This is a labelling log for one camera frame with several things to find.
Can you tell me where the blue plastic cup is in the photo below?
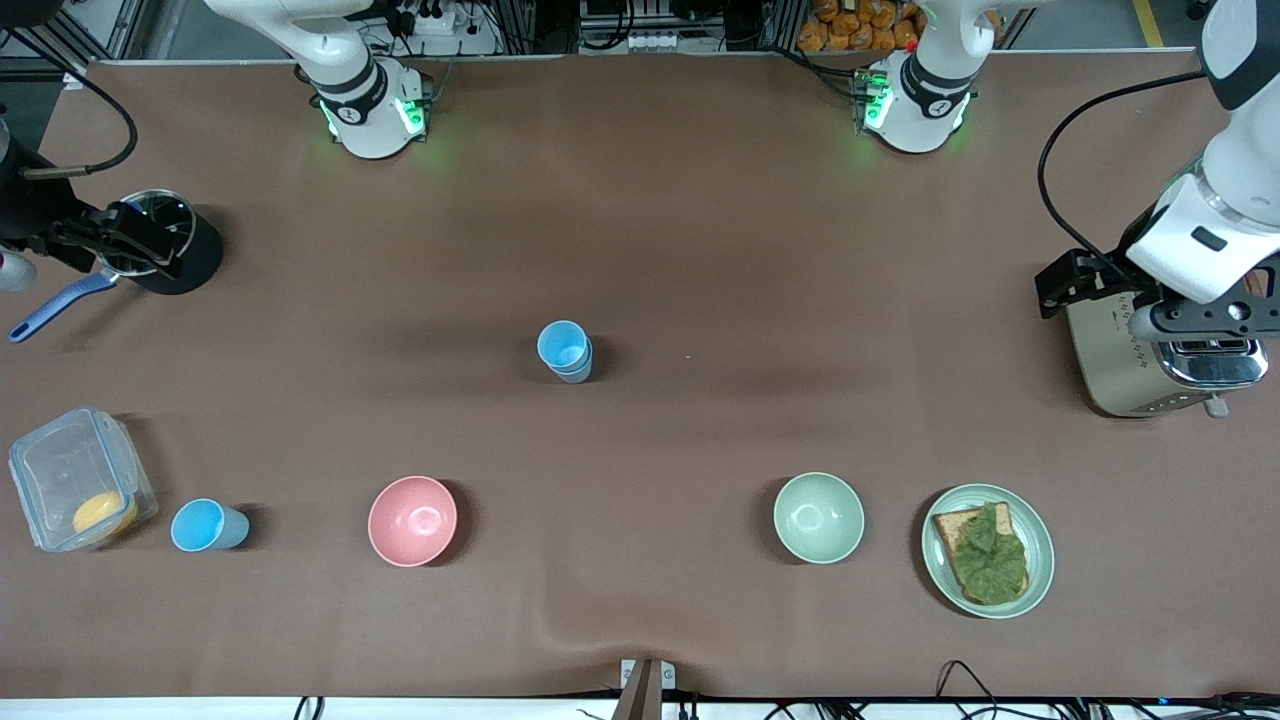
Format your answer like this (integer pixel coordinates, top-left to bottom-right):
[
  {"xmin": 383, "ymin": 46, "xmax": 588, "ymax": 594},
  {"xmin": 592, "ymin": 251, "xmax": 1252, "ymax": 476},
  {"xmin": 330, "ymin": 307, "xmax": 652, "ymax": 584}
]
[
  {"xmin": 170, "ymin": 498, "xmax": 251, "ymax": 553},
  {"xmin": 548, "ymin": 345, "xmax": 595, "ymax": 385},
  {"xmin": 537, "ymin": 320, "xmax": 593, "ymax": 373}
]

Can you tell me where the glass lid blue knob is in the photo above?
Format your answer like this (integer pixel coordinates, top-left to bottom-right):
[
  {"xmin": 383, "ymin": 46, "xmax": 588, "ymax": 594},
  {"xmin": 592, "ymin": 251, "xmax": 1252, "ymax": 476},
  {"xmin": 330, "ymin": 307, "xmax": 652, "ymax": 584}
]
[{"xmin": 105, "ymin": 192, "xmax": 196, "ymax": 278}]

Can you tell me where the beige chrome toaster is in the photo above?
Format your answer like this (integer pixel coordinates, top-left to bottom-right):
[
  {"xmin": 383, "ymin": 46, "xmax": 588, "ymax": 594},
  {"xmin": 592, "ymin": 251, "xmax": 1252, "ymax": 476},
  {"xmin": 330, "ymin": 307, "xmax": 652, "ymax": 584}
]
[{"xmin": 1065, "ymin": 295, "xmax": 1271, "ymax": 419}]

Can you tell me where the clear plastic food container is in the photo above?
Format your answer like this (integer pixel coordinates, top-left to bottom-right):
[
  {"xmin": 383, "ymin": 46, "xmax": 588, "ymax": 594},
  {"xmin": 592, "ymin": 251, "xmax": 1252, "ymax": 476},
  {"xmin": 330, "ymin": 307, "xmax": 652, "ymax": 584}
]
[{"xmin": 8, "ymin": 407, "xmax": 159, "ymax": 553}]

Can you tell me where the pale green plate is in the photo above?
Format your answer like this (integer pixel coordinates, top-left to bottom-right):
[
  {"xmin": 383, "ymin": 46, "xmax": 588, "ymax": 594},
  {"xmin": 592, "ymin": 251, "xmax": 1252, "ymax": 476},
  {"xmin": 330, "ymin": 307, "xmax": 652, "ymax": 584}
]
[{"xmin": 921, "ymin": 484, "xmax": 1056, "ymax": 620}]

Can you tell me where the orange round food piece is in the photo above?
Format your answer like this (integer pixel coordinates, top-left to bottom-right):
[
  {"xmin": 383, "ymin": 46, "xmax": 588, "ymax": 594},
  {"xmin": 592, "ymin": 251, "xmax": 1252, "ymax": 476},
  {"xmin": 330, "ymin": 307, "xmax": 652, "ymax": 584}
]
[{"xmin": 72, "ymin": 491, "xmax": 139, "ymax": 536}]

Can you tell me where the toast slice under lettuce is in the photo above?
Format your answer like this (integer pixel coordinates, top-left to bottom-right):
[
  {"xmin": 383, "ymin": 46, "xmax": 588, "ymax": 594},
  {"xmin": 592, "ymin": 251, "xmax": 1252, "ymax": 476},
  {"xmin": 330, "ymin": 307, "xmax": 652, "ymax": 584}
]
[{"xmin": 932, "ymin": 503, "xmax": 1031, "ymax": 605}]

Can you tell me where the green lettuce leaf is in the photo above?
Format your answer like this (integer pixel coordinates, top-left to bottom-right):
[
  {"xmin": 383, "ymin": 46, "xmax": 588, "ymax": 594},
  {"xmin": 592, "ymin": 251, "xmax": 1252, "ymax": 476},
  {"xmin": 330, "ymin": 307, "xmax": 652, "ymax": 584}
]
[{"xmin": 948, "ymin": 503, "xmax": 1029, "ymax": 604}]

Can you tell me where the pale green bowl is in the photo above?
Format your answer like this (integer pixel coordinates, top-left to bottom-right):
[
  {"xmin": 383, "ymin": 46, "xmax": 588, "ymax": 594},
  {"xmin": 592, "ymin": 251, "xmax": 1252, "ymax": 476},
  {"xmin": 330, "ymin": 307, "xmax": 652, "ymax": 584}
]
[{"xmin": 773, "ymin": 472, "xmax": 866, "ymax": 565}]

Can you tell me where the orange snack bag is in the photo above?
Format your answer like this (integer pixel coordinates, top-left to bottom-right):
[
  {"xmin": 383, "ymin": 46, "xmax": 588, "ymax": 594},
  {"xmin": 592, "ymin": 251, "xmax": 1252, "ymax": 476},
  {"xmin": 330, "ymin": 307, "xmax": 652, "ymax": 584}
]
[{"xmin": 797, "ymin": 0, "xmax": 926, "ymax": 53}]

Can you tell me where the white power strip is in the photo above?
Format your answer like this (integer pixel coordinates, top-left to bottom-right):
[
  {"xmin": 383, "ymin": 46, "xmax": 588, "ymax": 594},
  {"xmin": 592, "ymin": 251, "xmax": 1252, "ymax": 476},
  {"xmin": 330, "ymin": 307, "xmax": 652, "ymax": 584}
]
[{"xmin": 410, "ymin": 5, "xmax": 471, "ymax": 36}]

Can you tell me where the pink bowl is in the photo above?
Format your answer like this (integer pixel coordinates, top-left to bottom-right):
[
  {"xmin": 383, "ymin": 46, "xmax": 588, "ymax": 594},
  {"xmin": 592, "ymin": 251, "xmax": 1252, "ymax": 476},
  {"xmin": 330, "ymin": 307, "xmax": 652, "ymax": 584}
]
[{"xmin": 367, "ymin": 475, "xmax": 459, "ymax": 568}]

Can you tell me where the brown table cover cloth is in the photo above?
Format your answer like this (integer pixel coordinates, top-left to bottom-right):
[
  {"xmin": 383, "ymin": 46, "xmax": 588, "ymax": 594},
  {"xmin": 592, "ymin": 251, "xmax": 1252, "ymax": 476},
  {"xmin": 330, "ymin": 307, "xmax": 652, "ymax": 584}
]
[{"xmin": 0, "ymin": 52, "xmax": 1280, "ymax": 701}]

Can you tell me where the black pot blue handle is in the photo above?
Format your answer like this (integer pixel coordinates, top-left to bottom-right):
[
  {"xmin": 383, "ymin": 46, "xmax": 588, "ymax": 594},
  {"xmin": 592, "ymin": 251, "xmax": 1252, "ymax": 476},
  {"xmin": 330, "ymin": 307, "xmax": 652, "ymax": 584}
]
[{"xmin": 10, "ymin": 190, "xmax": 226, "ymax": 344}]

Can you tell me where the metal table edge bracket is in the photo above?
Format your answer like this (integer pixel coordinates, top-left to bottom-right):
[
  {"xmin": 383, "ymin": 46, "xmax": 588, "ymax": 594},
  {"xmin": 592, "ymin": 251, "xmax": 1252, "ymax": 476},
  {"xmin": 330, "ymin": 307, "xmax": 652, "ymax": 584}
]
[{"xmin": 612, "ymin": 657, "xmax": 676, "ymax": 720}]

